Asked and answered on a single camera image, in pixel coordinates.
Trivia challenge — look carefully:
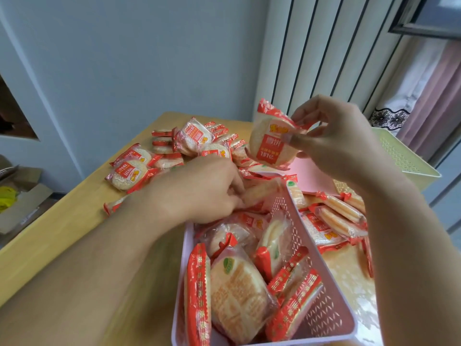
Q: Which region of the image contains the light green plastic basket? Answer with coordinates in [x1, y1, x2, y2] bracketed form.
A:
[371, 127, 442, 194]

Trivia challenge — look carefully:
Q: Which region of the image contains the pink flat panel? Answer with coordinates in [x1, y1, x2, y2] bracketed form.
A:
[286, 158, 343, 198]

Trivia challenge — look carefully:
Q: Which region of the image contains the person's left hand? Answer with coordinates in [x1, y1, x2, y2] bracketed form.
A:
[143, 154, 249, 227]

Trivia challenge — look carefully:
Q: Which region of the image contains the round rice cracker packet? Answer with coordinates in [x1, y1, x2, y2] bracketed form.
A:
[246, 99, 307, 172]

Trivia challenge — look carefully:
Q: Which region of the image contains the pink curtain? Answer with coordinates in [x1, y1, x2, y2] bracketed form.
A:
[395, 39, 461, 163]

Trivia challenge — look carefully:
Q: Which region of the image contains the person's right forearm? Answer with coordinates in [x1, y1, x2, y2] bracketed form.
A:
[355, 156, 461, 346]

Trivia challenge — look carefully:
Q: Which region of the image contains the open cardboard box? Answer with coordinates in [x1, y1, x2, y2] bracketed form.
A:
[0, 155, 55, 249]

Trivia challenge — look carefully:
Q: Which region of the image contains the white lace curtain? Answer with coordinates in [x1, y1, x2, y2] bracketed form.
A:
[369, 35, 449, 136]

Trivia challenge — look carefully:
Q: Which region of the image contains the person's left forearm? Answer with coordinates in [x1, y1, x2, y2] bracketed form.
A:
[0, 192, 189, 346]

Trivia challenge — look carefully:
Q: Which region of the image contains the pink plastic basket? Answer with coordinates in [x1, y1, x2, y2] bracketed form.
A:
[171, 184, 358, 346]

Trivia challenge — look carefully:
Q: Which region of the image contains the pile of red snack packets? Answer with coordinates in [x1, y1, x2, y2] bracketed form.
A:
[103, 117, 254, 217]
[184, 209, 325, 346]
[283, 174, 376, 278]

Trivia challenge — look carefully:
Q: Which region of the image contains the white ribbed radiator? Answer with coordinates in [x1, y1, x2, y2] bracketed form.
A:
[252, 0, 415, 121]

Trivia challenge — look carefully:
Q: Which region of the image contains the person's right hand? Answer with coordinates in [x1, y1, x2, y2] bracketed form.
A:
[285, 95, 389, 185]

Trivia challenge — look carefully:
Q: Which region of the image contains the yellow bag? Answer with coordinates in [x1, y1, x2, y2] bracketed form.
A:
[0, 186, 18, 214]

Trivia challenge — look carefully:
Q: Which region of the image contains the dark window frame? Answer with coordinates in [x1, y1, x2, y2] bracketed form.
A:
[388, 0, 461, 41]

